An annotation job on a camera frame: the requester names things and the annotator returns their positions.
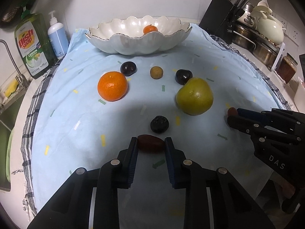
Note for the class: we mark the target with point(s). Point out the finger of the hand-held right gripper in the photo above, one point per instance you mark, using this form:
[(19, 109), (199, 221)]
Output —
[(250, 115), (240, 122)]

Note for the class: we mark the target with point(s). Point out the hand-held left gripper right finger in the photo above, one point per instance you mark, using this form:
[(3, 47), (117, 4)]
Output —
[(169, 158)]

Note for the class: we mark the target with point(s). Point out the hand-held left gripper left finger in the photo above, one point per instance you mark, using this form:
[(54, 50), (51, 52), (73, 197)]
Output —
[(133, 158)]

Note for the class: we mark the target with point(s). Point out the red date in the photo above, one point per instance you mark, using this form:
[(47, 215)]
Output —
[(151, 143), (232, 111)]

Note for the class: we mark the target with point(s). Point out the wrinkled dark dried plum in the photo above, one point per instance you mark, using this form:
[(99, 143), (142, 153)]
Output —
[(159, 124)]

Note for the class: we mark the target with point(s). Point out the green pear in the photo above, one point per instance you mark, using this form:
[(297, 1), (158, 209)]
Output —
[(194, 96)]

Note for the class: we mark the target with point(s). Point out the large orange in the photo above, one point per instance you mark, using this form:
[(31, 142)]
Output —
[(112, 85)]

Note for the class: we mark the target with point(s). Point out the brown longan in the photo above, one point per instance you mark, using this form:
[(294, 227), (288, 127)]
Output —
[(156, 72)]

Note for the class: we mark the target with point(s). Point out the white scalloped bowl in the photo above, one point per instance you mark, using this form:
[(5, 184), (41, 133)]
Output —
[(128, 43)]

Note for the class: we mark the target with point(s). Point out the glass jar with brown contents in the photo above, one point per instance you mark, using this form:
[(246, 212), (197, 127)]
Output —
[(287, 70)]

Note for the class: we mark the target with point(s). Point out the white plastic rack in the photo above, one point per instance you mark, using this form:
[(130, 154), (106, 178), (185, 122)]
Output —
[(278, 57)]

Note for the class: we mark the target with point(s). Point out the light blue cloth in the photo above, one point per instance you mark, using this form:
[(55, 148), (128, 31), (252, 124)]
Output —
[(78, 114)]

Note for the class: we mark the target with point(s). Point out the cream ceramic jug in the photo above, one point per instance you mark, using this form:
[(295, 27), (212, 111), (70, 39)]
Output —
[(269, 28)]

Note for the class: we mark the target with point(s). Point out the cream pot with steel lid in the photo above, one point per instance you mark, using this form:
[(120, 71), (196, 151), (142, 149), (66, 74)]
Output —
[(247, 14)]

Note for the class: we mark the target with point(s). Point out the black knife block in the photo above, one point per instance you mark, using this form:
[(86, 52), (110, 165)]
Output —
[(214, 16)]

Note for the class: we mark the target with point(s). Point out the plaid cloth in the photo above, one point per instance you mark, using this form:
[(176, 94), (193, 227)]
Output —
[(35, 105)]

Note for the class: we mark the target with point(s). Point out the small orange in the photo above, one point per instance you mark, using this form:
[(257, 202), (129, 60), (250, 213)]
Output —
[(150, 29)]

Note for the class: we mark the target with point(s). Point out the steel sink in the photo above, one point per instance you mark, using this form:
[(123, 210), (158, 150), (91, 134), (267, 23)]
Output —
[(4, 119)]

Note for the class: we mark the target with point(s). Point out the yellow sponge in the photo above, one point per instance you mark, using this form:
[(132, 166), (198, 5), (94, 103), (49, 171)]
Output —
[(11, 88)]

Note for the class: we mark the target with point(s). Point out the white pump bottle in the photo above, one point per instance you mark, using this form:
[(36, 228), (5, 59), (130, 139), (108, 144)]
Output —
[(58, 38)]

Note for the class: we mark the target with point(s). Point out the green dish soap bottle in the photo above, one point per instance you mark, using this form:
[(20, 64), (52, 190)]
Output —
[(31, 43)]

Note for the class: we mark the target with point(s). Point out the dark strainer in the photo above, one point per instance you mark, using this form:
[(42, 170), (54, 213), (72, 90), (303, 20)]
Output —
[(12, 16)]

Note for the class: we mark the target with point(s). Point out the white wall outlet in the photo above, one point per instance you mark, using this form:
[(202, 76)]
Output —
[(293, 32)]

